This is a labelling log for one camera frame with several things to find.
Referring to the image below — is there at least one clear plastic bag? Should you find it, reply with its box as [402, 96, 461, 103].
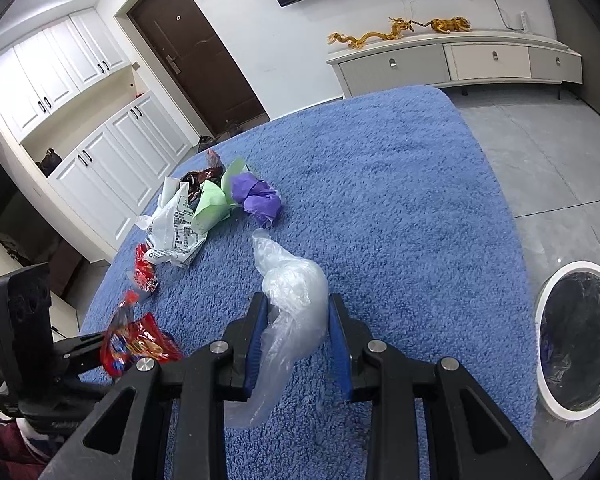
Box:
[225, 228, 329, 428]

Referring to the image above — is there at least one large red snack bag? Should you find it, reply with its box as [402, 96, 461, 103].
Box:
[99, 290, 185, 377]

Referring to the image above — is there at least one white round trash bin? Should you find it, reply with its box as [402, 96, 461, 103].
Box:
[534, 261, 600, 422]

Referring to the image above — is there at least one yellow dragon figurine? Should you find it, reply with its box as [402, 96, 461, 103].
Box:
[328, 16, 422, 51]

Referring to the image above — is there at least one white lower cabinet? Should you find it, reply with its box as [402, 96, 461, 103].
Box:
[47, 91, 194, 252]

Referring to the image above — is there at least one dark bag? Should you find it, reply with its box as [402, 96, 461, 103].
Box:
[36, 147, 63, 177]

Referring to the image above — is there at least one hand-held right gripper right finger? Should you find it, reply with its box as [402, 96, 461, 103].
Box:
[327, 292, 556, 480]

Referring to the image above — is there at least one white printed plastic bag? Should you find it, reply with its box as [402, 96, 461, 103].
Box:
[136, 176, 207, 269]

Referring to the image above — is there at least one white television cabinet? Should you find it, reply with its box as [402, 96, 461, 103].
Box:
[326, 30, 583, 100]

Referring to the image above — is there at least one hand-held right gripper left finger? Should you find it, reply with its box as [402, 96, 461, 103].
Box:
[35, 292, 271, 480]

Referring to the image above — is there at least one blue fleece trouser leg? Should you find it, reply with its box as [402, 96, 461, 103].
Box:
[77, 85, 538, 480]

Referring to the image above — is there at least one white upper cabinet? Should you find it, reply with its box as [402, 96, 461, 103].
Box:
[0, 7, 132, 146]

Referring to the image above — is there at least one brown entrance door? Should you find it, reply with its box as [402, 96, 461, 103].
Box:
[128, 0, 270, 136]

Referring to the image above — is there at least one yellow tiger figurine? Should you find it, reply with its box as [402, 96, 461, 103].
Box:
[420, 16, 472, 35]

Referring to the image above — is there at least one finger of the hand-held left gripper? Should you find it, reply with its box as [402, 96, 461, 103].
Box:
[55, 360, 121, 393]
[52, 334, 110, 361]

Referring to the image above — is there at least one dark brown wrapper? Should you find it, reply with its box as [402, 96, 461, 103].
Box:
[180, 167, 226, 212]

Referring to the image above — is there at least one green paper packet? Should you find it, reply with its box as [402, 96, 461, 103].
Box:
[192, 157, 251, 234]

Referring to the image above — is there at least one purple paper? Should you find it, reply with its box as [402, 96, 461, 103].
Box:
[230, 172, 284, 229]

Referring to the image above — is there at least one small red snack wrapper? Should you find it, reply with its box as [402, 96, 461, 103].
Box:
[133, 243, 160, 295]

